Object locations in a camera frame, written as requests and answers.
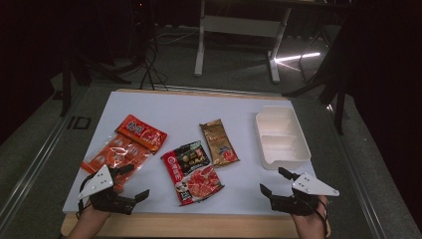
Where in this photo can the white table board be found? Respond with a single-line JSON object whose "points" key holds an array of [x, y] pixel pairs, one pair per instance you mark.
{"points": [[199, 109]]}

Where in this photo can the gold brown packet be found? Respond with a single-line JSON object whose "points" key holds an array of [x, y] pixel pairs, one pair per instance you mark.
{"points": [[219, 142]]}

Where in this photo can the person's right hand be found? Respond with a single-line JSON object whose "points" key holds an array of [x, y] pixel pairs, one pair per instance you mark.
{"points": [[308, 225]]}

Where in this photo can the orange clear seasoning packet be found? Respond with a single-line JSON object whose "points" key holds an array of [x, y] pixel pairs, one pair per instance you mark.
{"points": [[132, 132]]}

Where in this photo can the person's left hand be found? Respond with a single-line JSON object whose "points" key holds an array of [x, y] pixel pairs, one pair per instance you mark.
{"points": [[94, 215]]}

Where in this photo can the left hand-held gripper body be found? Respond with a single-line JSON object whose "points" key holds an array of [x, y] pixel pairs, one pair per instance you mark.
{"points": [[99, 181]]}

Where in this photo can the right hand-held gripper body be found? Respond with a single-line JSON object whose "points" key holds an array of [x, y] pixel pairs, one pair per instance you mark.
{"points": [[298, 202]]}

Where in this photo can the red black soup base packet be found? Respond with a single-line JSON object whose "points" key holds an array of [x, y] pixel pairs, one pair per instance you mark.
{"points": [[195, 176]]}

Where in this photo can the metal floor rail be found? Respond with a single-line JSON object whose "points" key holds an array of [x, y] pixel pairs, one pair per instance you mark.
{"points": [[33, 166], [361, 192]]}

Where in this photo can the white plastic container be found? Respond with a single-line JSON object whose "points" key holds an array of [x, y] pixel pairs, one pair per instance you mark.
{"points": [[282, 139]]}

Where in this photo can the white metal table frame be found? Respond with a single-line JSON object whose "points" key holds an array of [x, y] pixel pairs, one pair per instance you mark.
{"points": [[239, 26]]}

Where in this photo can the black metal stand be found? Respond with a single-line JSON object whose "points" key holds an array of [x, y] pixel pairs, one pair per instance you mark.
{"points": [[340, 109], [66, 93]]}

